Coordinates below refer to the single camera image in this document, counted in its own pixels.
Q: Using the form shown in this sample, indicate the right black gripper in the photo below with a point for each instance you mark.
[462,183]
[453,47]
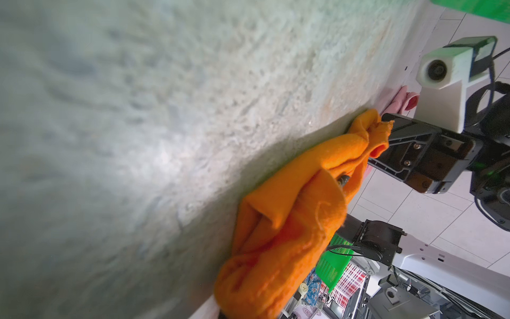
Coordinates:
[440,162]

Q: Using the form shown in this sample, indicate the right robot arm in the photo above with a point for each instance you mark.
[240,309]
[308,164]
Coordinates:
[478,291]

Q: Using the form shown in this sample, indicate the pink folded t-shirt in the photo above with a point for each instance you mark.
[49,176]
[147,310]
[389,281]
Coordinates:
[404,101]

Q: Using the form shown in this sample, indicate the orange t-shirt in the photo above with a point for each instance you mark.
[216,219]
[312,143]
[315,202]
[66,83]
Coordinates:
[283,226]

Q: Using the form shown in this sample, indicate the green plastic perforated basket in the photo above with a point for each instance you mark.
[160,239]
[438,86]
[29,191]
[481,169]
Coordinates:
[497,10]

